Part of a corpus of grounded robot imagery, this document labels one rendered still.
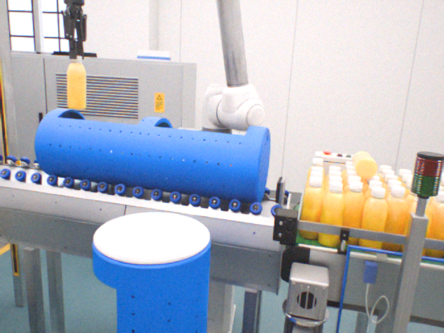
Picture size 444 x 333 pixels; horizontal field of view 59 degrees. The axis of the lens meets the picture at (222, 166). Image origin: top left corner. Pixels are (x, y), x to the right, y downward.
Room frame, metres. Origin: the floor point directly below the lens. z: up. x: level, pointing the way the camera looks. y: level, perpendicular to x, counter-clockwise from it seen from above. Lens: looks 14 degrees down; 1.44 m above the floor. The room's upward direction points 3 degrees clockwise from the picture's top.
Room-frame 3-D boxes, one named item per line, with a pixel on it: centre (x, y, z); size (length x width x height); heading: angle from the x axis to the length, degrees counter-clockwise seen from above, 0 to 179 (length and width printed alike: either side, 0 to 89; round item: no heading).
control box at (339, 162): (1.61, -0.49, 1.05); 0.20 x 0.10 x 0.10; 76
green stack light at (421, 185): (0.94, -0.51, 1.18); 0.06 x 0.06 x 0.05
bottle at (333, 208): (1.18, -0.36, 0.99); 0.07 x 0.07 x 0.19
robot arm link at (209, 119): (1.99, 0.03, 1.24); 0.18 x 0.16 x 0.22; 35
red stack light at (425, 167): (0.94, -0.51, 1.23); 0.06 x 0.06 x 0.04
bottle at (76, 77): (1.57, 0.59, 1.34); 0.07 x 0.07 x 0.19
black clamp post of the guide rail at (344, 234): (1.11, -0.38, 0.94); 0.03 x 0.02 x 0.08; 76
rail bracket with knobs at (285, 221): (1.18, -0.22, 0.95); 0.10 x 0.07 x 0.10; 166
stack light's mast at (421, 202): (0.94, -0.51, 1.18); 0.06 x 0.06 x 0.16
